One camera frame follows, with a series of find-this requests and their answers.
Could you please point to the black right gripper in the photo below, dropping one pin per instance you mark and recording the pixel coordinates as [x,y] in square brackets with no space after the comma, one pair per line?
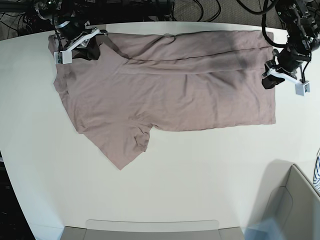
[69,30]

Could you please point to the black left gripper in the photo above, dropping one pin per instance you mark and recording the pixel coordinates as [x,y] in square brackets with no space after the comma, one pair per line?
[290,61]

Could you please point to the mauve pink T-shirt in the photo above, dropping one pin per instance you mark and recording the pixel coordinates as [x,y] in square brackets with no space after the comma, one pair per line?
[186,82]

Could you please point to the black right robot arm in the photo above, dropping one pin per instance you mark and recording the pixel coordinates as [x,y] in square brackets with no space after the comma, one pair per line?
[58,11]

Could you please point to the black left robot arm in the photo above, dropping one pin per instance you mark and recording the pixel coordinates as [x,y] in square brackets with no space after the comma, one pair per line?
[303,38]

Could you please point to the blue striped cloth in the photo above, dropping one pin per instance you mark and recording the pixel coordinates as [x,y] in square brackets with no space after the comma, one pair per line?
[316,173]

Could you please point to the grey cardboard box right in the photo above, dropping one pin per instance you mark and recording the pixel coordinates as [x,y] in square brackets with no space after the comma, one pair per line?
[295,207]

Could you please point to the blue plastic item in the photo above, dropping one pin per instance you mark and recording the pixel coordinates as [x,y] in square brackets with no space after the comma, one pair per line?
[267,229]

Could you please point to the grey tray at bottom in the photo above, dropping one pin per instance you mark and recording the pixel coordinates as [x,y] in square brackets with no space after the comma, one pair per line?
[129,230]

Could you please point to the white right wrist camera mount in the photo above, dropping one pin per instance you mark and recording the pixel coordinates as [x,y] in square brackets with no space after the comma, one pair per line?
[84,46]

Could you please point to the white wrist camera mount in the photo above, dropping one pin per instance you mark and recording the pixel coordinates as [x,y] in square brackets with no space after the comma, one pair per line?
[273,77]
[84,46]

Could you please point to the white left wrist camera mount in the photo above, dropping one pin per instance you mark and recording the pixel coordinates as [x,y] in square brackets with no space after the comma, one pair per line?
[273,77]

